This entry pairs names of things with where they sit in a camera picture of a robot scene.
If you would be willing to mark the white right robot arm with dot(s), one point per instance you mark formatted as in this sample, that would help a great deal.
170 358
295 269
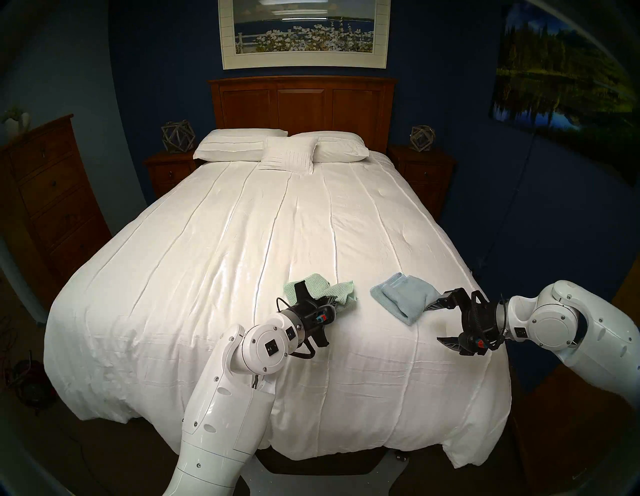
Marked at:
590 330

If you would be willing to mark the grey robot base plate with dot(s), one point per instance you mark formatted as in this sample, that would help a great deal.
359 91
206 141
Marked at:
380 475

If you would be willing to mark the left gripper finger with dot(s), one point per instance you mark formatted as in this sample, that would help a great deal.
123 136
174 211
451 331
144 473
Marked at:
336 303
302 291

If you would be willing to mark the small white potted plant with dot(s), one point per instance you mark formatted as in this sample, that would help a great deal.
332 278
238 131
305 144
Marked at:
17 125

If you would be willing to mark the brown wooden headboard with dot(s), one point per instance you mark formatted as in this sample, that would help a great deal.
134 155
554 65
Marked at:
305 105

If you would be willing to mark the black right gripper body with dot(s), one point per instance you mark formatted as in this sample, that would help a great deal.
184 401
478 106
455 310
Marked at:
477 325

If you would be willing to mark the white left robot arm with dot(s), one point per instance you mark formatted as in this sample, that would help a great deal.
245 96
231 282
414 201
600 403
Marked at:
225 410

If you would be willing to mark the forest lake canvas print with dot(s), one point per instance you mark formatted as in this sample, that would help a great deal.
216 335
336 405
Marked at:
560 85

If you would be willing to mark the brown wooden nightstand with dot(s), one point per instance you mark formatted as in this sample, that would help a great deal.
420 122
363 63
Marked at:
170 172
425 175

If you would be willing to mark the long white pillow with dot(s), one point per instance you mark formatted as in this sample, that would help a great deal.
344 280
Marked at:
230 145
340 146

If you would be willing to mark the tall brown wooden dresser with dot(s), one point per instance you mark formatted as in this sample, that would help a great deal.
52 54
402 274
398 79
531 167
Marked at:
50 200

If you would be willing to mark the white bed comforter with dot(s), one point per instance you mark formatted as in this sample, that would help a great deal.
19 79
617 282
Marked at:
210 240

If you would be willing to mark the framed flower seascape picture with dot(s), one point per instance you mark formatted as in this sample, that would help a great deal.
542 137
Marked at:
305 42

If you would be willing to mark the light blue hand towel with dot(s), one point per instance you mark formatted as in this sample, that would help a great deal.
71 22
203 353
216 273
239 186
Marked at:
405 297

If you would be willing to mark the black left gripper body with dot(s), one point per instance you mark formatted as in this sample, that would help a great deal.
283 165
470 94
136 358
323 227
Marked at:
312 317

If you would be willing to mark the mint green waffle towel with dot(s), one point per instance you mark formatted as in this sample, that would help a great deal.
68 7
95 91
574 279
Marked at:
315 285

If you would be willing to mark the square pleated white pillow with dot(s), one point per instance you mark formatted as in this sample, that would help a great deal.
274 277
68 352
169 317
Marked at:
289 156

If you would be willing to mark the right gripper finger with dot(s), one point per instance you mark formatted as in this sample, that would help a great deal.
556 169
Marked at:
447 301
455 345

